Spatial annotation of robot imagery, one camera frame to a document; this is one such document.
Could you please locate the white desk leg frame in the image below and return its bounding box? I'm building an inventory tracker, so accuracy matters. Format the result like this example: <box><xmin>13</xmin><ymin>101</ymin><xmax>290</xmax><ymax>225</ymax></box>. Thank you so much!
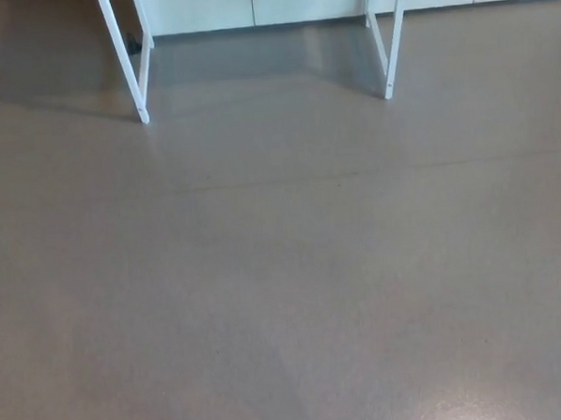
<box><xmin>364</xmin><ymin>0</ymin><xmax>415</xmax><ymax>101</ymax></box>
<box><xmin>95</xmin><ymin>0</ymin><xmax>161</xmax><ymax>127</ymax></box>

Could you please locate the dark brown wooden panel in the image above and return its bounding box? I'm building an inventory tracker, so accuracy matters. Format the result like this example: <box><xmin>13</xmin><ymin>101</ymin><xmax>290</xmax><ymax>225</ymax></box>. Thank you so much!
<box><xmin>107</xmin><ymin>0</ymin><xmax>146</xmax><ymax>58</ymax></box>

